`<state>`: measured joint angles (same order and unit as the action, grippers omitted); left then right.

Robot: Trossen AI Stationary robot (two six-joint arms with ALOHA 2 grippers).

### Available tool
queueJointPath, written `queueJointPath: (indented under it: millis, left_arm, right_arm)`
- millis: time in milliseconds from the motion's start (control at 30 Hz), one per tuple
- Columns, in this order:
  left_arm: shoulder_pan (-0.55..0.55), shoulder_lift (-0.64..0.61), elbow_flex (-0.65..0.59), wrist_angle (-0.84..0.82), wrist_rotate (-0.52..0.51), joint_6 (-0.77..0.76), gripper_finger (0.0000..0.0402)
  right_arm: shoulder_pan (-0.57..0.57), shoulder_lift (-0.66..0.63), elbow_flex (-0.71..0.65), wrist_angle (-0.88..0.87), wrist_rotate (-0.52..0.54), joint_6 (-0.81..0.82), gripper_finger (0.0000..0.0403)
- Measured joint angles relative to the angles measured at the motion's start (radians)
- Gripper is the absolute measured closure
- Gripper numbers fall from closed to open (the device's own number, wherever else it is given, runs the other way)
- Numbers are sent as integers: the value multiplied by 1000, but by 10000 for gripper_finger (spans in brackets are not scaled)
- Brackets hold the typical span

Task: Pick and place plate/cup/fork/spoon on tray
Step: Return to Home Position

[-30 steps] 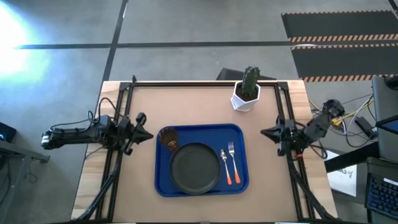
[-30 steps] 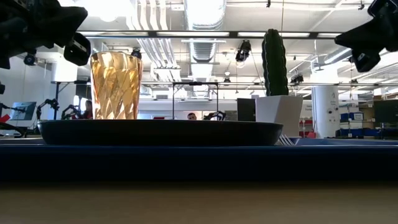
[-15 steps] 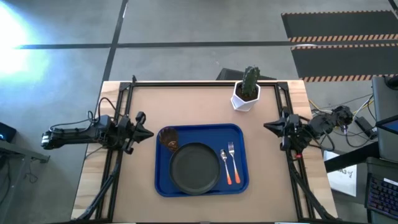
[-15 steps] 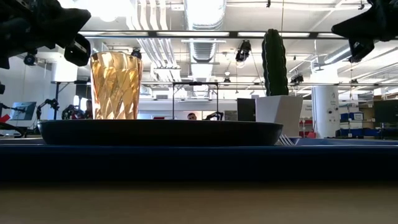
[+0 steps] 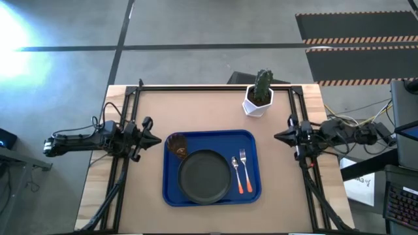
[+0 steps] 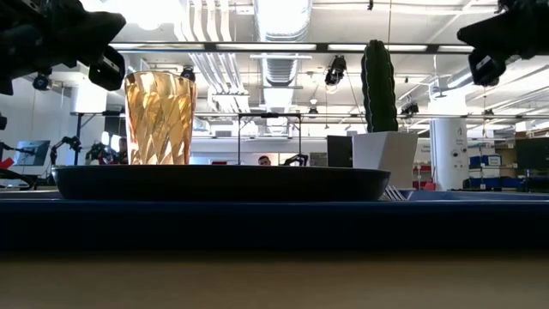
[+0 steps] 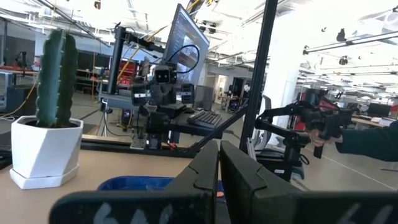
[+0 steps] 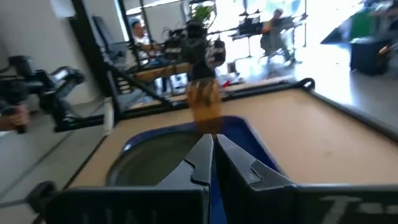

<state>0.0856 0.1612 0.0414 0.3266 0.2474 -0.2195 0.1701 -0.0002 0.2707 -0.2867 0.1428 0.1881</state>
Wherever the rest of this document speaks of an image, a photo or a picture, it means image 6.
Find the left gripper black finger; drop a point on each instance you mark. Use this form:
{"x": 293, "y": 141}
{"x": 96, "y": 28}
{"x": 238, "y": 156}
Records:
{"x": 107, "y": 70}
{"x": 90, "y": 26}

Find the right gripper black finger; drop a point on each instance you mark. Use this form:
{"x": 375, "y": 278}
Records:
{"x": 486, "y": 68}
{"x": 493, "y": 34}

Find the amber faceted plastic cup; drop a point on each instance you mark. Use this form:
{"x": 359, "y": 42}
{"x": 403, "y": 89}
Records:
{"x": 161, "y": 120}

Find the dark grey round plate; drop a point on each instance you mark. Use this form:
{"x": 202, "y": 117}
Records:
{"x": 214, "y": 184}

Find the silver metal fork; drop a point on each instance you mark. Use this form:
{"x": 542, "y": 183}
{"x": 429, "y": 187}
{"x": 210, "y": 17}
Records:
{"x": 392, "y": 194}

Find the blue plastic tray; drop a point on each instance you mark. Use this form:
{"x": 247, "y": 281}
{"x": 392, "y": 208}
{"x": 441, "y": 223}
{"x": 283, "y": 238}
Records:
{"x": 274, "y": 227}

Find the black background robot arm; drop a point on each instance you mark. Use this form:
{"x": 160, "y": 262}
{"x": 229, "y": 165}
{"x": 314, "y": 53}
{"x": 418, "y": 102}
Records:
{"x": 296, "y": 160}
{"x": 68, "y": 143}
{"x": 98, "y": 153}

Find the person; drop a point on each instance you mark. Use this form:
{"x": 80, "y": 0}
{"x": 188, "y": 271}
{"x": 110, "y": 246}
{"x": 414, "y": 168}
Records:
{"x": 264, "y": 161}
{"x": 123, "y": 150}

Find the blue storage bin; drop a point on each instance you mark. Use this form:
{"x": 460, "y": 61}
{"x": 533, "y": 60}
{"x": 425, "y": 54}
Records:
{"x": 497, "y": 183}
{"x": 485, "y": 161}

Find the white round pillar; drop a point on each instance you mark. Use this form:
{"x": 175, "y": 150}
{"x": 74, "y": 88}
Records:
{"x": 449, "y": 154}

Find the dark computer monitor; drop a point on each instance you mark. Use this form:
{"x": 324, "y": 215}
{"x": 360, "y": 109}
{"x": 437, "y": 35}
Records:
{"x": 532, "y": 153}

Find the green cactus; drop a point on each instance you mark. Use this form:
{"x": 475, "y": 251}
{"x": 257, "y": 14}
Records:
{"x": 379, "y": 86}

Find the computer monitor with blue screen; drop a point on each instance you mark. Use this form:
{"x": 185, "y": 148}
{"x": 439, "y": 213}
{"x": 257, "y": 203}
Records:
{"x": 33, "y": 152}

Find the red storage boxes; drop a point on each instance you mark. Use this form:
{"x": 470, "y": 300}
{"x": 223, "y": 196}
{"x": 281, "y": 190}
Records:
{"x": 424, "y": 185}

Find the white faceted plant pot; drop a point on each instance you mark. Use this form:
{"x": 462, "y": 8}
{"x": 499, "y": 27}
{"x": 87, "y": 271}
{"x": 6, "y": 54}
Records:
{"x": 386, "y": 154}

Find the long ceiling light bar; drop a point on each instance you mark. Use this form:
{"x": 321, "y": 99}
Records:
{"x": 266, "y": 46}

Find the black rectangular panel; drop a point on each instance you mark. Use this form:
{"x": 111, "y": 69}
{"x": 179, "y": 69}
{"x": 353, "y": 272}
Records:
{"x": 339, "y": 151}

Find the black hanging camera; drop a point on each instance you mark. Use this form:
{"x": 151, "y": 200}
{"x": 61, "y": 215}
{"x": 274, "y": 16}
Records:
{"x": 41, "y": 81}
{"x": 188, "y": 73}
{"x": 336, "y": 70}
{"x": 409, "y": 108}

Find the black metal stand frame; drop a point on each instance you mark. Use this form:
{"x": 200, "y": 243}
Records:
{"x": 77, "y": 137}
{"x": 239, "y": 137}

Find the silver ceiling air duct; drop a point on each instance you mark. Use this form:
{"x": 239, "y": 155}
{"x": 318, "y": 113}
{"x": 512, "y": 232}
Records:
{"x": 281, "y": 26}

